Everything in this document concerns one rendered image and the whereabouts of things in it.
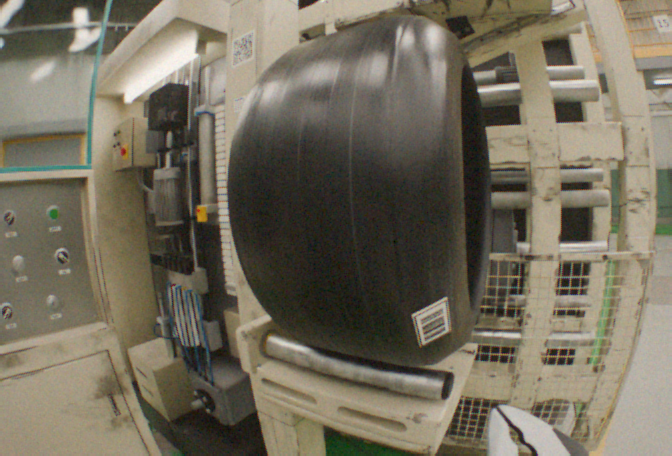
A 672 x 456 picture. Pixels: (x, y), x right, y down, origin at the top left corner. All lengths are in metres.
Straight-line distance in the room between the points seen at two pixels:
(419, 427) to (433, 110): 0.42
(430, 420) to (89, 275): 0.77
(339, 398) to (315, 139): 0.39
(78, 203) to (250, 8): 0.60
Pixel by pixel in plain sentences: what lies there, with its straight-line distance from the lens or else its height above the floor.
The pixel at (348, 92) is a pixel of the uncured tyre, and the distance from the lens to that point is 0.32.
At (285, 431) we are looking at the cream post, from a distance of 0.89.
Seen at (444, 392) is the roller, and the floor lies 0.90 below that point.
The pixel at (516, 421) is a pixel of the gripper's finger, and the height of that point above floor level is 1.00.
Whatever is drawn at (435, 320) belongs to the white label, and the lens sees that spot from 0.35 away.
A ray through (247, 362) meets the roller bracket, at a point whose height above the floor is 0.88.
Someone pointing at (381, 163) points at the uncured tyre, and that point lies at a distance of 0.28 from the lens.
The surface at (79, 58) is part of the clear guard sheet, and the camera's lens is 0.88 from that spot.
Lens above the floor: 1.19
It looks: 3 degrees down
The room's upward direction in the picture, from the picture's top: 3 degrees counter-clockwise
